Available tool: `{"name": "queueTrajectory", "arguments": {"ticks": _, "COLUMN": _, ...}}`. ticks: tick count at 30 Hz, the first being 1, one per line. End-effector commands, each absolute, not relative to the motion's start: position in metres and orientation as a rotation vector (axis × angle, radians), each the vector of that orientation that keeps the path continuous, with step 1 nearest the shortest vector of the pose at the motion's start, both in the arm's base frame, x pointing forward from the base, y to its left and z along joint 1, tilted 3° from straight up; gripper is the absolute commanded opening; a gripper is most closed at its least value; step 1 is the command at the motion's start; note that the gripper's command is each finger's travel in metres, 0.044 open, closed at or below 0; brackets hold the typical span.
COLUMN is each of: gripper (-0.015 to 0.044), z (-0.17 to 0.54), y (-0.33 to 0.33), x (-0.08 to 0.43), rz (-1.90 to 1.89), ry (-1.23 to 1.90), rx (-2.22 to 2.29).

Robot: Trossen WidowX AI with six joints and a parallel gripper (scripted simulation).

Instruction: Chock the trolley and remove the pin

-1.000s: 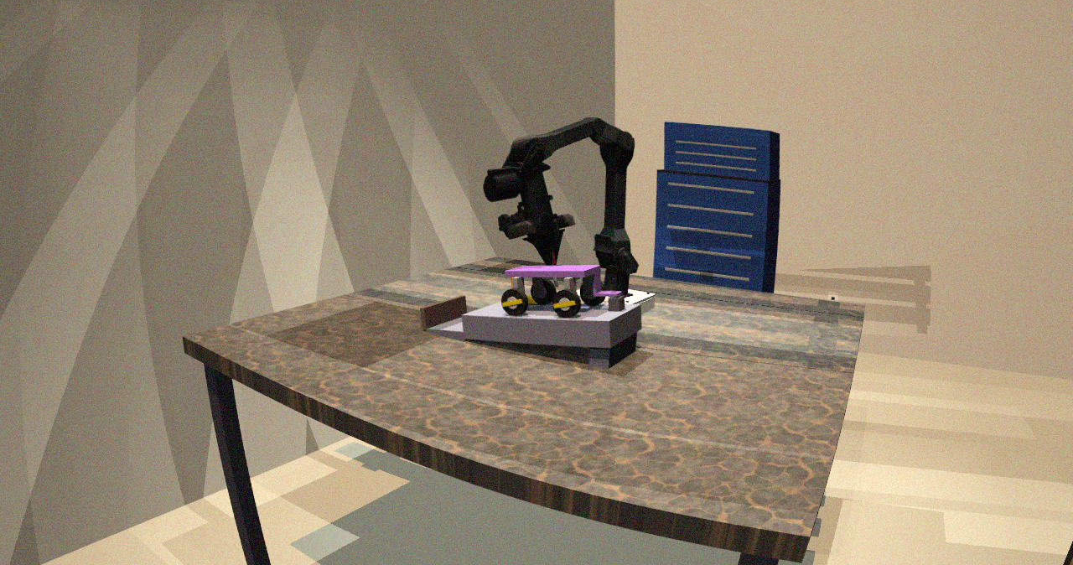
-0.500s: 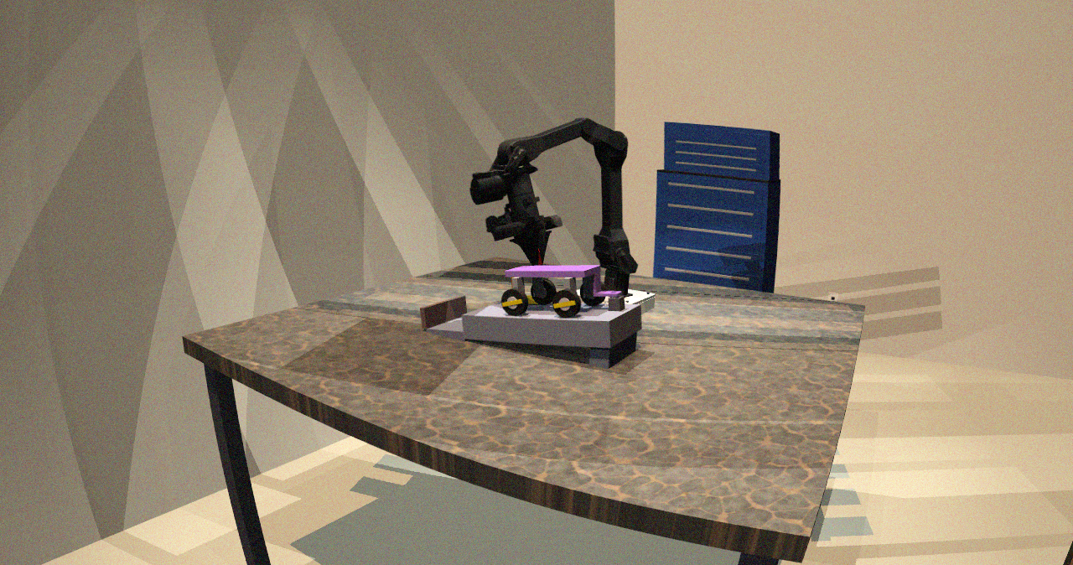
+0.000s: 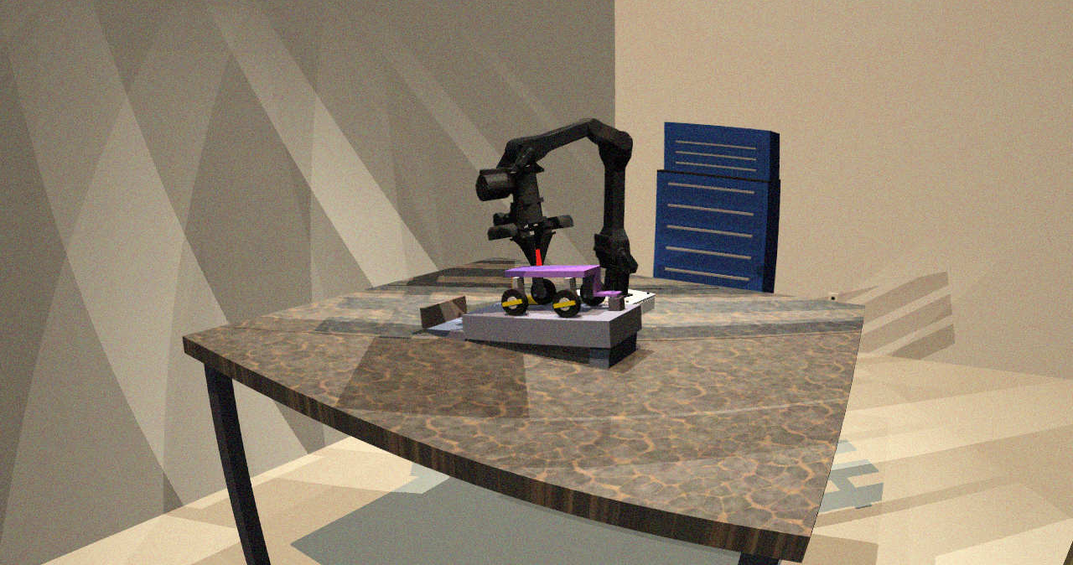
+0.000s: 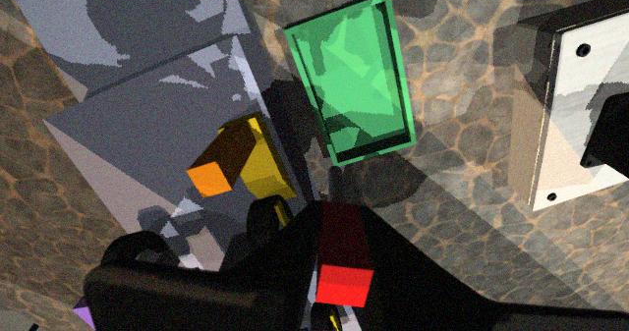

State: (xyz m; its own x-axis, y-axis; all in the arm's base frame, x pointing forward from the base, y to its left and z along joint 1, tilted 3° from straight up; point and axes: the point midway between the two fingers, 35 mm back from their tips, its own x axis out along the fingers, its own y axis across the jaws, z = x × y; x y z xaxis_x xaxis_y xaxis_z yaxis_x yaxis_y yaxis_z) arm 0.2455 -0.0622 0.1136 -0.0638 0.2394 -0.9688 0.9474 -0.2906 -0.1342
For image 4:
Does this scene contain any green tray rim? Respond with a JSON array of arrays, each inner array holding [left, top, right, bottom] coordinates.
[[284, 0, 417, 167]]

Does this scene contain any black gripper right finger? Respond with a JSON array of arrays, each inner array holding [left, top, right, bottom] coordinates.
[[360, 206, 629, 331]]

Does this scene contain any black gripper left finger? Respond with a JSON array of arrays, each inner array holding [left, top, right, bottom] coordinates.
[[84, 200, 323, 331]]

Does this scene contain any green tray floor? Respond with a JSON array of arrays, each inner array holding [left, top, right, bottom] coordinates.
[[294, 3, 406, 153]]

